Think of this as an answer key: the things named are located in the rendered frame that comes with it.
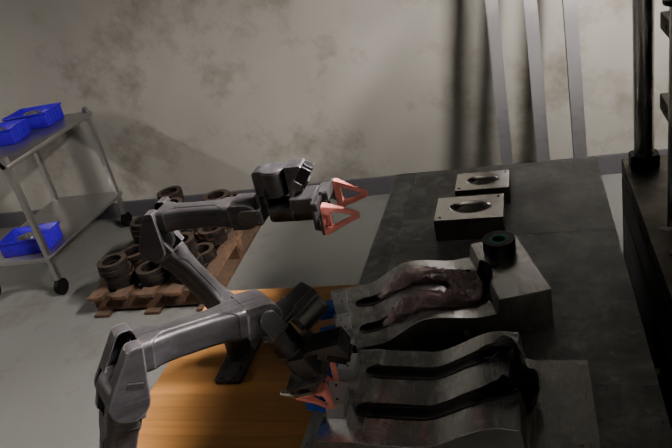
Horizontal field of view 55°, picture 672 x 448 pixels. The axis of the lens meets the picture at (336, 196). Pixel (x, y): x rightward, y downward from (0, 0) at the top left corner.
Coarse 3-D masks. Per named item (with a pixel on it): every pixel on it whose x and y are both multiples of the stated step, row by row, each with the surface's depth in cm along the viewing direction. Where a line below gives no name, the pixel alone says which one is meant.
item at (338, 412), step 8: (336, 384) 126; (344, 384) 125; (280, 392) 127; (288, 392) 127; (336, 392) 124; (344, 392) 124; (336, 400) 123; (344, 400) 123; (312, 408) 125; (320, 408) 125; (336, 408) 123; (344, 408) 124; (328, 416) 125; (336, 416) 125; (344, 416) 124
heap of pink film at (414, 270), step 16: (400, 272) 164; (416, 272) 159; (432, 272) 162; (448, 272) 162; (464, 272) 161; (384, 288) 164; (400, 288) 160; (448, 288) 156; (464, 288) 154; (480, 288) 153; (400, 304) 153; (416, 304) 150; (432, 304) 150; (448, 304) 150; (464, 304) 151
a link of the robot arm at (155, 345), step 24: (216, 312) 107; (240, 312) 108; (120, 336) 104; (144, 336) 101; (168, 336) 102; (192, 336) 104; (216, 336) 106; (240, 336) 108; (120, 360) 98; (144, 360) 98; (168, 360) 103; (120, 384) 97; (144, 384) 99; (120, 408) 98; (144, 408) 100
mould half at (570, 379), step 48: (480, 336) 133; (384, 384) 132; (432, 384) 129; (480, 384) 120; (576, 384) 125; (336, 432) 122; (384, 432) 120; (432, 432) 118; (480, 432) 111; (528, 432) 116; (576, 432) 115
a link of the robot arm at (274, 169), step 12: (264, 168) 138; (276, 168) 137; (252, 180) 138; (264, 180) 136; (276, 180) 136; (264, 192) 139; (276, 192) 137; (288, 192) 139; (264, 204) 142; (240, 216) 140; (252, 216) 140; (264, 216) 141
